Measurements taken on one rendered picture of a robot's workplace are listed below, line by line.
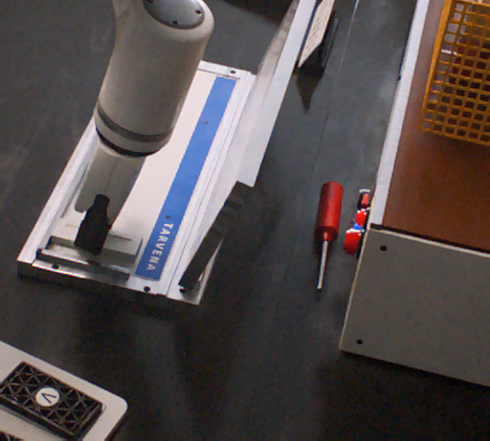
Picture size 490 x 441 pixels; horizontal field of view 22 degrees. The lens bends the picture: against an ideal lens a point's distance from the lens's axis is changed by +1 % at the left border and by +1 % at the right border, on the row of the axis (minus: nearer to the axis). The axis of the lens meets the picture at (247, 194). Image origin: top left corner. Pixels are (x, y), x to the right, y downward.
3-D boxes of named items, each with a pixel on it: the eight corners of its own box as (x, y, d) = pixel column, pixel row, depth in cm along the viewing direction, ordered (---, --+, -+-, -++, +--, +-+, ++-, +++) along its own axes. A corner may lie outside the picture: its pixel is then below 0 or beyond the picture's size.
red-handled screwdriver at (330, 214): (319, 194, 158) (322, 177, 157) (342, 198, 158) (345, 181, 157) (305, 296, 145) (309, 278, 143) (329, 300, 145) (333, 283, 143)
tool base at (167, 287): (128, 58, 175) (130, 36, 173) (275, 91, 173) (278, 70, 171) (16, 274, 142) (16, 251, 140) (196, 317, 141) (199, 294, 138)
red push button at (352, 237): (345, 241, 139) (349, 218, 137) (362, 245, 139) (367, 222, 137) (340, 262, 137) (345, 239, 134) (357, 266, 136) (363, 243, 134)
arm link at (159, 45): (99, 66, 133) (98, 126, 126) (131, -35, 124) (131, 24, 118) (176, 82, 135) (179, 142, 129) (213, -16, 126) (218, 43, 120)
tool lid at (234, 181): (314, -39, 159) (326, -33, 160) (256, 70, 172) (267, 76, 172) (236, 180, 127) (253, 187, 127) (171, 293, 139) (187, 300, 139)
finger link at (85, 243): (88, 201, 138) (74, 241, 143) (78, 220, 136) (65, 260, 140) (116, 212, 138) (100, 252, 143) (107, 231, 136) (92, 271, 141)
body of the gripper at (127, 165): (114, 79, 135) (89, 153, 143) (84, 137, 128) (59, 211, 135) (179, 107, 136) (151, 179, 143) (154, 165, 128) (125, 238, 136)
